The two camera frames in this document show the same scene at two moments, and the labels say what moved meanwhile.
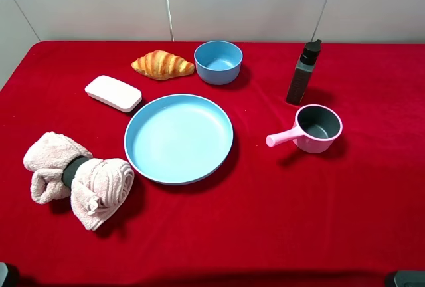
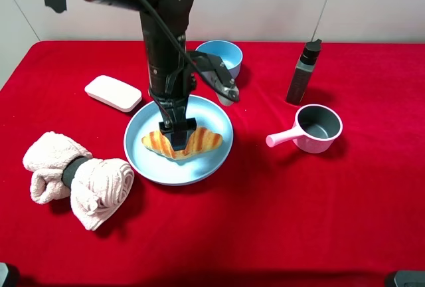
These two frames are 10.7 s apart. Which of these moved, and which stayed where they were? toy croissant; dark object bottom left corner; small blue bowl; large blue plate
Moved: toy croissant
Stayed: small blue bowl; dark object bottom left corner; large blue plate
